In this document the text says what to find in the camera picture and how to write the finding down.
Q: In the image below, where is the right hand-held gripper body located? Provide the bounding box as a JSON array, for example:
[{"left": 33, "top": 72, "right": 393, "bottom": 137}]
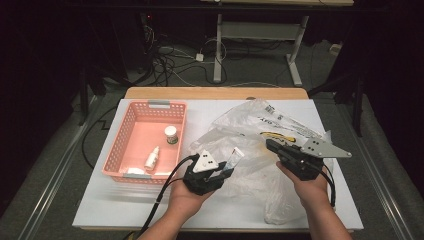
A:
[{"left": 282, "top": 137, "right": 353, "bottom": 182}]

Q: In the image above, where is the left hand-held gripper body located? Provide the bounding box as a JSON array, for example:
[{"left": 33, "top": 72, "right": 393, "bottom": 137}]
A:
[{"left": 182, "top": 149, "right": 224, "bottom": 197}]

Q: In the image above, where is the white ointment tube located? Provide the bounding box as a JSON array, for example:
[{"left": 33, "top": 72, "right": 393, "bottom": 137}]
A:
[{"left": 225, "top": 146, "right": 245, "bottom": 169}]

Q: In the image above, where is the smiley-face plastic bag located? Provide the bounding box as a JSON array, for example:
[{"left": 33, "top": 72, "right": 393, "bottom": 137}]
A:
[{"left": 189, "top": 98, "right": 336, "bottom": 226}]

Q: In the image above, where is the white-capped small jar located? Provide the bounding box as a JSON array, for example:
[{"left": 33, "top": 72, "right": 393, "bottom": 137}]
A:
[{"left": 164, "top": 125, "right": 179, "bottom": 146}]

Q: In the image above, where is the white dropper bottle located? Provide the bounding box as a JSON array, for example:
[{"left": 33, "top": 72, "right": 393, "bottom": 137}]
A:
[{"left": 143, "top": 145, "right": 161, "bottom": 171}]

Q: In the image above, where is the pink plastic basket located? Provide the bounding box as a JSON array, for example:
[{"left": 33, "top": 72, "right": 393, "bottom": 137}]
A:
[{"left": 101, "top": 99, "right": 188, "bottom": 185}]

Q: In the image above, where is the person's right hand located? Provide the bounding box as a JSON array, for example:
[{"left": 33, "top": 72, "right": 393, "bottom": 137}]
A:
[{"left": 275, "top": 161, "right": 332, "bottom": 210}]

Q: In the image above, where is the person's left hand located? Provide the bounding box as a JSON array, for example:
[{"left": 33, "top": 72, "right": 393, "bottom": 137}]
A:
[{"left": 166, "top": 179, "right": 215, "bottom": 228}]

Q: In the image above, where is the white board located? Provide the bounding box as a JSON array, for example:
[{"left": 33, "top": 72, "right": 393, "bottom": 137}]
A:
[{"left": 72, "top": 98, "right": 364, "bottom": 231}]

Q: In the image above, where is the black stand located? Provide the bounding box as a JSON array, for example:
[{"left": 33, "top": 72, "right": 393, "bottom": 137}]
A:
[
  {"left": 308, "top": 71, "right": 365, "bottom": 138},
  {"left": 78, "top": 63, "right": 108, "bottom": 127}
]

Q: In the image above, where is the white-legged desk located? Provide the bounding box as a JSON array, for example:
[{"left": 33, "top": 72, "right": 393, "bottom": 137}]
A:
[{"left": 199, "top": 0, "right": 355, "bottom": 88}]

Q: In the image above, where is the right hand-held gripper black cable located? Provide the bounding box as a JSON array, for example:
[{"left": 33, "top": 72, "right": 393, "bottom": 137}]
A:
[{"left": 321, "top": 163, "right": 337, "bottom": 208}]

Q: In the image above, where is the hand-held gripper black cable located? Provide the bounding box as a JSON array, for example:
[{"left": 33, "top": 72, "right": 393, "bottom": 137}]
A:
[
  {"left": 321, "top": 163, "right": 337, "bottom": 208},
  {"left": 123, "top": 153, "right": 200, "bottom": 240}
]

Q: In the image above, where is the metal floor rail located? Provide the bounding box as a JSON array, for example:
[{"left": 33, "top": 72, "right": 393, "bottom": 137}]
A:
[
  {"left": 16, "top": 94, "right": 103, "bottom": 240},
  {"left": 343, "top": 103, "right": 416, "bottom": 240}
]

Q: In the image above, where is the left hand-held gripper black cable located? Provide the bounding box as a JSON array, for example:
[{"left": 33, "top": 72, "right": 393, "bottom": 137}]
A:
[{"left": 123, "top": 153, "right": 200, "bottom": 240}]

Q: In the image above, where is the tangle of floor cables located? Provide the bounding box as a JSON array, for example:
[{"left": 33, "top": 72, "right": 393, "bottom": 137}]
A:
[{"left": 139, "top": 23, "right": 231, "bottom": 88}]

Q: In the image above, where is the black floor cable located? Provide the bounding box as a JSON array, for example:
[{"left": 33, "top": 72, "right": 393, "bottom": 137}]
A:
[{"left": 81, "top": 105, "right": 118, "bottom": 170}]

